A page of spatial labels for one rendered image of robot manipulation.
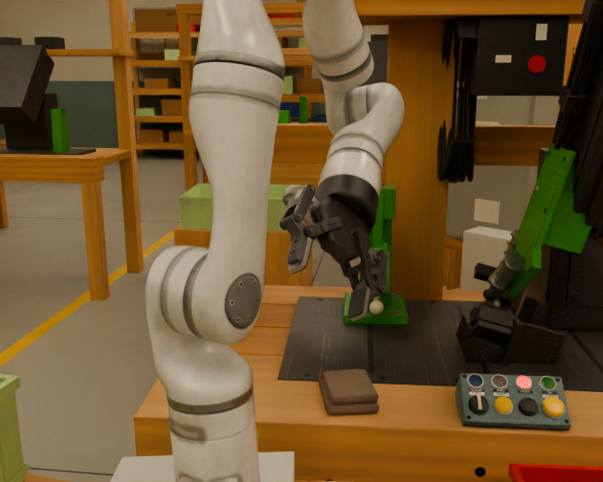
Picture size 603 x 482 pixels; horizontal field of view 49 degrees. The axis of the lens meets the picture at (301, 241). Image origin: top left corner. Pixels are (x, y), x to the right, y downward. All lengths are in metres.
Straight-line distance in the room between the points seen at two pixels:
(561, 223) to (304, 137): 0.65
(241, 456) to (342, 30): 0.49
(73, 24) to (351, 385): 11.63
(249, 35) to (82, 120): 11.78
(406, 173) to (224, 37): 0.88
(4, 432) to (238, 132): 0.62
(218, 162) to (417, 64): 0.89
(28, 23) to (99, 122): 2.03
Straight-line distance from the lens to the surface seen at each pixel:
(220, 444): 0.71
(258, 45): 0.66
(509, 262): 1.16
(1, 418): 1.07
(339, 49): 0.81
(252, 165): 0.64
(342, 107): 0.89
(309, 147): 1.57
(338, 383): 1.04
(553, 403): 1.03
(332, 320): 1.36
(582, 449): 1.06
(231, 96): 0.64
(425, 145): 1.48
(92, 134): 12.37
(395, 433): 1.00
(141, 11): 11.94
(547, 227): 1.16
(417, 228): 1.51
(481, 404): 1.01
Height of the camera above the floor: 1.39
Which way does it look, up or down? 14 degrees down
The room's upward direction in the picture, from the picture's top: straight up
